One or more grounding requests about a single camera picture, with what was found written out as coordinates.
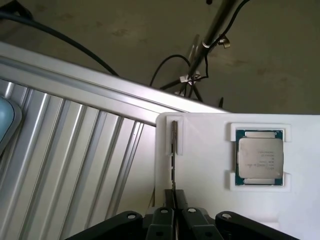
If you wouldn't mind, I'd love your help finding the white plastic parts rack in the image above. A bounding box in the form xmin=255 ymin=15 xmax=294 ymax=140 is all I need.
xmin=154 ymin=112 xmax=320 ymax=240

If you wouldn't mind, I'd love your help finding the thick black floor cable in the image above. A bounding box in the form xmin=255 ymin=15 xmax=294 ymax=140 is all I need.
xmin=0 ymin=9 xmax=119 ymax=76

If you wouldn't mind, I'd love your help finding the silver CPU chip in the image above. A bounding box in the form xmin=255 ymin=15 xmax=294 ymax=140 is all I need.
xmin=234 ymin=129 xmax=285 ymax=187

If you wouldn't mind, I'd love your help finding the pale blue grey device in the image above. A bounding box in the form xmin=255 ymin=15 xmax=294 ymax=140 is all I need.
xmin=0 ymin=96 xmax=24 ymax=157

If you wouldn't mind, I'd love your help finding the grey metal pole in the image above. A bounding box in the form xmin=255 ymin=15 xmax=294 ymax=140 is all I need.
xmin=149 ymin=0 xmax=251 ymax=88

